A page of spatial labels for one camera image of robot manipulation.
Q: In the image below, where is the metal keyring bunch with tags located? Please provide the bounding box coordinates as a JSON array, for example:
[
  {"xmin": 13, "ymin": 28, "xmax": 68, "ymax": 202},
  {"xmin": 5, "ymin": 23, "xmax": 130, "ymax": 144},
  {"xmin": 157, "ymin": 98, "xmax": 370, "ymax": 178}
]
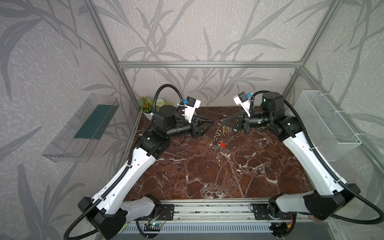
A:
[{"xmin": 212, "ymin": 120, "xmax": 233, "ymax": 152}]

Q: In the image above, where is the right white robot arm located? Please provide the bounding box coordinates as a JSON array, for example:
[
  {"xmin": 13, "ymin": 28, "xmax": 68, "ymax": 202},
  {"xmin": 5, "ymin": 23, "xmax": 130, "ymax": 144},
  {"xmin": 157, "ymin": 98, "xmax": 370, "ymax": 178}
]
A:
[{"xmin": 223, "ymin": 91, "xmax": 361, "ymax": 220}]

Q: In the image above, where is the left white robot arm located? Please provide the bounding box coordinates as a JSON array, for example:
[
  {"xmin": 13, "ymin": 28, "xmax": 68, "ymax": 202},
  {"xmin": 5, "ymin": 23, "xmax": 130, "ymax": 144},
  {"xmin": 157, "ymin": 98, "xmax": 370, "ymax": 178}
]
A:
[{"xmin": 64, "ymin": 105, "xmax": 214, "ymax": 240}]

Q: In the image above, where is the white pot with green plant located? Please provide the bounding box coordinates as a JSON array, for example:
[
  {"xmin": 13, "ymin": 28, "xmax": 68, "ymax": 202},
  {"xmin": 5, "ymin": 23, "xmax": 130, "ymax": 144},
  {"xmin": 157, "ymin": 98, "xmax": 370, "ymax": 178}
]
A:
[{"xmin": 139, "ymin": 97, "xmax": 173, "ymax": 121}]

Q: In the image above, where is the small circuit board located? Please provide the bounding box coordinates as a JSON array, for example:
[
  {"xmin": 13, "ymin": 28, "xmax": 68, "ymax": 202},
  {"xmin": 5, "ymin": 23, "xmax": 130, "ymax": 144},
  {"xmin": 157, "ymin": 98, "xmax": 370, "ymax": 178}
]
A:
[{"xmin": 143, "ymin": 222, "xmax": 166, "ymax": 232}]

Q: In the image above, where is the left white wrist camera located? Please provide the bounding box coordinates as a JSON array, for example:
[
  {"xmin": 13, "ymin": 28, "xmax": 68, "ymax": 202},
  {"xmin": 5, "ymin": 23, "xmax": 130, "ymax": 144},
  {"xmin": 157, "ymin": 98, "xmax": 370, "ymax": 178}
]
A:
[{"xmin": 180, "ymin": 97, "xmax": 201, "ymax": 123}]

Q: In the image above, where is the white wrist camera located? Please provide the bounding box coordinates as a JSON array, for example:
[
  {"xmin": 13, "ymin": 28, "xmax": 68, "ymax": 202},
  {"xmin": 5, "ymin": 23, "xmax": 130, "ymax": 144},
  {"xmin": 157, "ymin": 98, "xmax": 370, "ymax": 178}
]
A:
[
  {"xmin": 180, "ymin": 97, "xmax": 201, "ymax": 123},
  {"xmin": 234, "ymin": 91, "xmax": 253, "ymax": 117}
]

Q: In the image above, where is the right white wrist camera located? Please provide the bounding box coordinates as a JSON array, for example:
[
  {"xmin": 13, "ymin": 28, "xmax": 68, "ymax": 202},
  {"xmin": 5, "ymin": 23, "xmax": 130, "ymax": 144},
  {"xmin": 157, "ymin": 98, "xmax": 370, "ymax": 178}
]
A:
[{"xmin": 234, "ymin": 91, "xmax": 253, "ymax": 117}]

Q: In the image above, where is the white wire mesh basket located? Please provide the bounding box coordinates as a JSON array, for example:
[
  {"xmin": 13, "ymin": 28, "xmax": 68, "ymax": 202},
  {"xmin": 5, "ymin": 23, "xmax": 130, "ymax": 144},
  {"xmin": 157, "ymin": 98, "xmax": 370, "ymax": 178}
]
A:
[{"xmin": 294, "ymin": 90, "xmax": 362, "ymax": 162}]

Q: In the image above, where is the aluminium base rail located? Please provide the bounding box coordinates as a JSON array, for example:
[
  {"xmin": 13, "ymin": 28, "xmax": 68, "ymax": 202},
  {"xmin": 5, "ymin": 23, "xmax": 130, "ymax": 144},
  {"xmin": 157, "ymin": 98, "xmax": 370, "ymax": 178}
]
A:
[{"xmin": 86, "ymin": 197, "xmax": 319, "ymax": 235}]

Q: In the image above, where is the left black corrugated cable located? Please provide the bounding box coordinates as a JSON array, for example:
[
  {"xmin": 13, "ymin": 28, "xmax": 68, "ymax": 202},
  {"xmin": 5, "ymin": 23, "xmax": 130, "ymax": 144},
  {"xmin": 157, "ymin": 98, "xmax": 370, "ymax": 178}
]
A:
[{"xmin": 62, "ymin": 83, "xmax": 184, "ymax": 240}]

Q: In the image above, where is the black corrugated cable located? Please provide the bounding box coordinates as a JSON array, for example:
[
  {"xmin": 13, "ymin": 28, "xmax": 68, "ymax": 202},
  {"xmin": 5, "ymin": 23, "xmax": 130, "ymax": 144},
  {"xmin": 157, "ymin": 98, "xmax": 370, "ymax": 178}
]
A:
[
  {"xmin": 250, "ymin": 90, "xmax": 384, "ymax": 225},
  {"xmin": 62, "ymin": 83, "xmax": 184, "ymax": 240}
]

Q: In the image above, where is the clear plastic wall shelf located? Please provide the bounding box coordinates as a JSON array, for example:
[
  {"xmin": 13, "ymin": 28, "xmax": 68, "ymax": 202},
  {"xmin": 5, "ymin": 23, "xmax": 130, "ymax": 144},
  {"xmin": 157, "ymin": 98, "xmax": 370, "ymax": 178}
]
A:
[{"xmin": 42, "ymin": 94, "xmax": 120, "ymax": 163}]

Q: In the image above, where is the right black corrugated cable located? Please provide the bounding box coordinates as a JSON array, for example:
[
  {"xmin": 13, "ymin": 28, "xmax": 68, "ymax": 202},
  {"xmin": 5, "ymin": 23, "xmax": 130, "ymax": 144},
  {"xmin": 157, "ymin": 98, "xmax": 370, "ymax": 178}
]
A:
[{"xmin": 250, "ymin": 90, "xmax": 384, "ymax": 225}]

